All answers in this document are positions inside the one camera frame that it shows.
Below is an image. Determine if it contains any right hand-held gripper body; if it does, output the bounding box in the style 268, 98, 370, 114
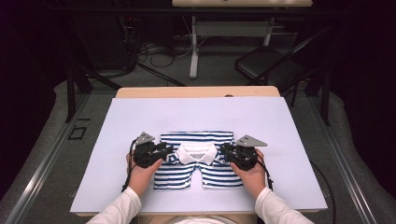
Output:
229, 134, 268, 172

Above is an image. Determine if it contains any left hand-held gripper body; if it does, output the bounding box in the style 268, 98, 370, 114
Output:
133, 132, 166, 169

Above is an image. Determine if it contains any blue white striped polo shirt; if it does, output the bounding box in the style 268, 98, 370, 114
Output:
153, 130, 245, 190

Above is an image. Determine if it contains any person's left hand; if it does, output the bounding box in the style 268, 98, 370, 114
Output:
125, 152, 163, 198

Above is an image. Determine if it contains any person's right hand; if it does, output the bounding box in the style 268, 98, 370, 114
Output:
230, 148, 268, 200

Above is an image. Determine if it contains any pale lavender table mat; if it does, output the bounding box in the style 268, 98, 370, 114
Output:
69, 96, 329, 214

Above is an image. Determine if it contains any person's torso white clothing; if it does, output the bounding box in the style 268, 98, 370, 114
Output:
167, 214, 238, 224

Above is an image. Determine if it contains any black folding chair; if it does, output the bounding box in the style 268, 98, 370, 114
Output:
233, 26, 332, 108

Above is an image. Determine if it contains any black metal stand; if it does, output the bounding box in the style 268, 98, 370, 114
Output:
306, 66, 332, 127
64, 64, 123, 123

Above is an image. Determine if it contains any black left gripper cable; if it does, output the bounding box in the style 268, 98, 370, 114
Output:
120, 138, 138, 193

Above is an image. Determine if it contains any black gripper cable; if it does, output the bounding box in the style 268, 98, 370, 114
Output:
120, 138, 138, 193
256, 153, 275, 191

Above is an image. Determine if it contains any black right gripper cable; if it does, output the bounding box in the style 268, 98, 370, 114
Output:
256, 153, 275, 191

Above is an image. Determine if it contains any thick black floor cable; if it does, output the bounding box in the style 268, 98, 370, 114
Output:
136, 62, 188, 88

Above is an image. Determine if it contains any looped black floor cable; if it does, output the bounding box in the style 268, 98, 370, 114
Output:
137, 41, 194, 68

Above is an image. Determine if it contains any thin black cable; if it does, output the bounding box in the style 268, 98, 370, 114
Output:
309, 160, 338, 224

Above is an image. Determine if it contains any aluminium floor rail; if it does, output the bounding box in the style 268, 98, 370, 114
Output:
4, 92, 92, 224
306, 96, 378, 224

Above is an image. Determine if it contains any white metal frame desk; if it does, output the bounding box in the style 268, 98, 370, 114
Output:
172, 0, 313, 79

